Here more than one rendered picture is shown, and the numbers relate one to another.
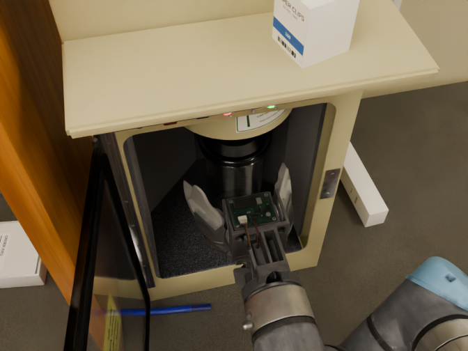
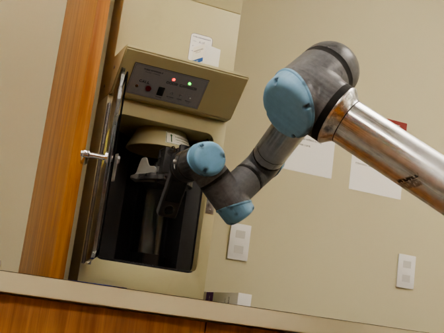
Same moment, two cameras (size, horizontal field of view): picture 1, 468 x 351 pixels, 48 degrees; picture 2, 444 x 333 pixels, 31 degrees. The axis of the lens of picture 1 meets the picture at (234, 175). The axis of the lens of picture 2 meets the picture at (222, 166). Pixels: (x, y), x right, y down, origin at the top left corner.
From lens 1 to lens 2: 1.79 m
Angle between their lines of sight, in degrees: 64
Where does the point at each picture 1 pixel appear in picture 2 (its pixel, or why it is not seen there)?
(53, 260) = (80, 131)
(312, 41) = (205, 57)
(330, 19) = (211, 53)
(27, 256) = not seen: outside the picture
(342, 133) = not seen: hidden behind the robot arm
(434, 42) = (278, 283)
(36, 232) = (84, 106)
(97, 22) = not seen: hidden behind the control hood
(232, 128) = (163, 140)
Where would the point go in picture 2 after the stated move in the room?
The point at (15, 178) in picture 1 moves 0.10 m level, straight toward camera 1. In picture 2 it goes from (94, 69) to (119, 63)
